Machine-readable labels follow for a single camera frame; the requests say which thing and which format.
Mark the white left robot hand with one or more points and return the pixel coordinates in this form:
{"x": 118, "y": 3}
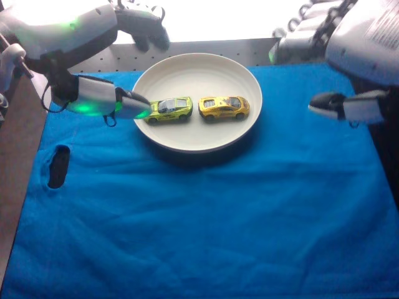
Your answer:
{"x": 62, "y": 31}

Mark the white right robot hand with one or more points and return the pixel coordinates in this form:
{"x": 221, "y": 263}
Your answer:
{"x": 368, "y": 37}

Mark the green toy car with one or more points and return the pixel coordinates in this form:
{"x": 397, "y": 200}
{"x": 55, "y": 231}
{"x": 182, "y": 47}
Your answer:
{"x": 170, "y": 110}

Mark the yellow toy car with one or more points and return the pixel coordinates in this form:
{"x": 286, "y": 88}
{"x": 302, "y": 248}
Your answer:
{"x": 224, "y": 108}

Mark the white round plate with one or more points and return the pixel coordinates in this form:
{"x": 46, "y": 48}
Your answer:
{"x": 199, "y": 74}

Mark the blue cloth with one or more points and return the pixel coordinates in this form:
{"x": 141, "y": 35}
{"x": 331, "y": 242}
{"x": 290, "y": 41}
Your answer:
{"x": 199, "y": 218}

